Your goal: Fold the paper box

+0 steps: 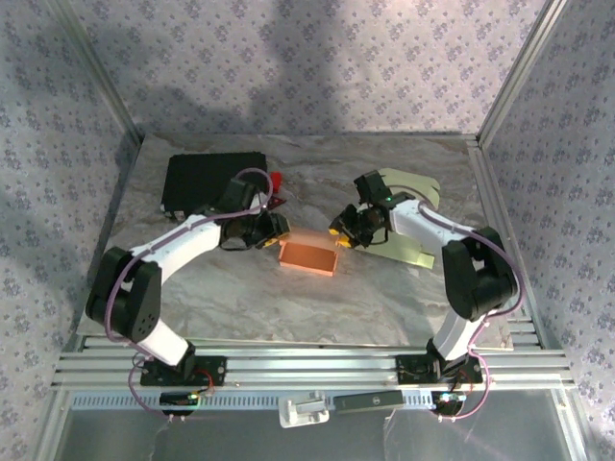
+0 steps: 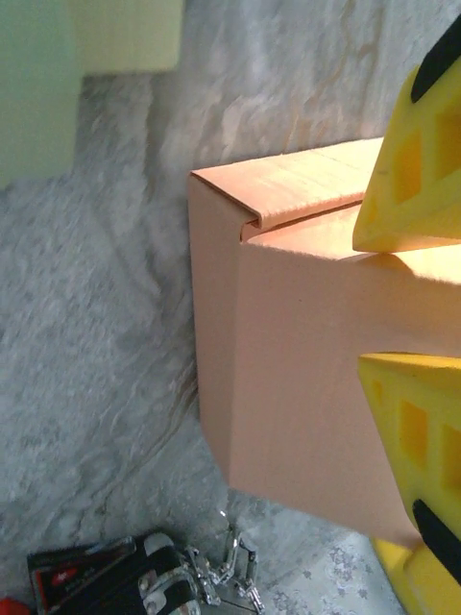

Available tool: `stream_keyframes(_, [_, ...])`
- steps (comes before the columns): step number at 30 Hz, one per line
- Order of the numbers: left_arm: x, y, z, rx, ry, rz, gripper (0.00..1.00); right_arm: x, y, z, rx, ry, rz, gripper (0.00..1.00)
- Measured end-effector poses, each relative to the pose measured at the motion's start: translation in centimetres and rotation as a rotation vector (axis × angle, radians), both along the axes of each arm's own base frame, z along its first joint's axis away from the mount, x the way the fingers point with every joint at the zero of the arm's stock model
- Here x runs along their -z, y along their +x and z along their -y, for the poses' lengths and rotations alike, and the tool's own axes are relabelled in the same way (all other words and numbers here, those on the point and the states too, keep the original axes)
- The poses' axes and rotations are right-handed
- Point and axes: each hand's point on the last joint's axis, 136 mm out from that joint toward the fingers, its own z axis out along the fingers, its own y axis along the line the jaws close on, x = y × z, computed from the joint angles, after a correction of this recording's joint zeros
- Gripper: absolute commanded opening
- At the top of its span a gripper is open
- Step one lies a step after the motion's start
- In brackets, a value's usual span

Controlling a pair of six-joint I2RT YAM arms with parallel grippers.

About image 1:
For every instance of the orange paper box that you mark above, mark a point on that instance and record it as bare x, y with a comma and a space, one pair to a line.
307, 259

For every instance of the green paper box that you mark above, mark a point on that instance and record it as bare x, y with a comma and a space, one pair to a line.
418, 185

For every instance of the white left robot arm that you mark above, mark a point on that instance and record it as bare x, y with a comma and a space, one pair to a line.
182, 240

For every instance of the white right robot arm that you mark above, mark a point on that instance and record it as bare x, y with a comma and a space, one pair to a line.
432, 225

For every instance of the small red block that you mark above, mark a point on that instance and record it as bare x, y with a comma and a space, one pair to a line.
276, 180

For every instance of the black ribbed carrying case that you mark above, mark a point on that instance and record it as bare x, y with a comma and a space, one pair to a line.
202, 177

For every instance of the dark rectangular bar device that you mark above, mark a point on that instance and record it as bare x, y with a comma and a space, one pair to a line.
370, 401

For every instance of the small left controller board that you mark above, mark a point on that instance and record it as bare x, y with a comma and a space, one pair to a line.
175, 398

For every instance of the small controller board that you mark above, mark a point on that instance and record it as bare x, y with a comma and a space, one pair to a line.
449, 405
175, 398

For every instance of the small right controller board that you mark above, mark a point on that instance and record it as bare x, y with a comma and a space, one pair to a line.
449, 405

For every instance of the grey metal base panel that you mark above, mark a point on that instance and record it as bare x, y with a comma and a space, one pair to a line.
240, 437

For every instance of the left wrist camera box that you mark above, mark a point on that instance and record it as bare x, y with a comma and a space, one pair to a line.
238, 194

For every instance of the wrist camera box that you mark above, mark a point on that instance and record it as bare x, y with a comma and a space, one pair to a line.
238, 194
371, 186

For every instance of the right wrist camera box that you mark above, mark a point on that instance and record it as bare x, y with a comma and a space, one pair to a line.
371, 186

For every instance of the aluminium side rail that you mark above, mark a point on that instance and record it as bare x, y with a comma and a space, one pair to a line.
486, 182

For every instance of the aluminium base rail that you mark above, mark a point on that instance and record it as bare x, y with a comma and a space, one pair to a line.
312, 370

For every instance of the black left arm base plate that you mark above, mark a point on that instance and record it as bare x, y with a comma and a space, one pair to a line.
216, 372

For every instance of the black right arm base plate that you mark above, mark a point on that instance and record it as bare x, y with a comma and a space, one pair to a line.
408, 372

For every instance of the white plastic bracket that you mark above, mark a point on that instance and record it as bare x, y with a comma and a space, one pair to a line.
300, 413

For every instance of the aluminium frame post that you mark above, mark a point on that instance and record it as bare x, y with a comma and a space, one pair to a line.
519, 72

